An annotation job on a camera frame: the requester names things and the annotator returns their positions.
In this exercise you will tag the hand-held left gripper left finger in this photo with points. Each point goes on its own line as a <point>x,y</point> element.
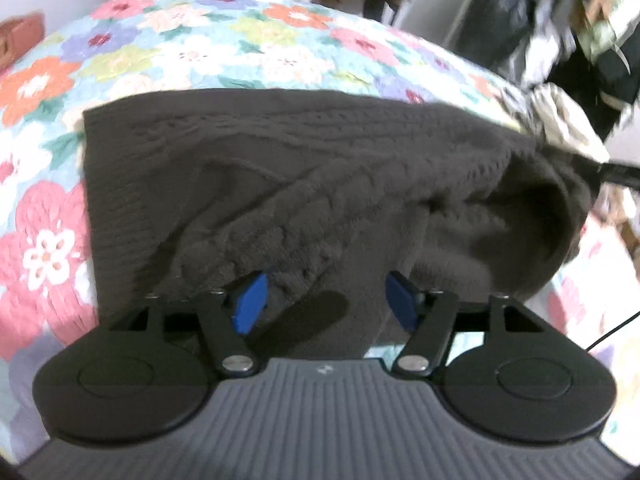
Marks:
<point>248,306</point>

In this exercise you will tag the brown box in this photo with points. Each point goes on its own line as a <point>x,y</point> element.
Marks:
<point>19,40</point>

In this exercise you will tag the black bag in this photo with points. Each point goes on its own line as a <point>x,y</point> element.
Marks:
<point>495,15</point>

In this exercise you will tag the cream patterned cloth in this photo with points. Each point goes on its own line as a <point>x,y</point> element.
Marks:
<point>567,120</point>

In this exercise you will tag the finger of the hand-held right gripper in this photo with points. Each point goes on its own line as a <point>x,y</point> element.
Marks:
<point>621,173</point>

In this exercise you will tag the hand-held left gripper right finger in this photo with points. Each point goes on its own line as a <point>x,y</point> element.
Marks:
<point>403,301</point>

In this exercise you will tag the floral quilted bedspread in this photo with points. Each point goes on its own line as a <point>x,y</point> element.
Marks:
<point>210,45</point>

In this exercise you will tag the pile of mixed clothes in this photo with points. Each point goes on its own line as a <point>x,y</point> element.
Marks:
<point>595,25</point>

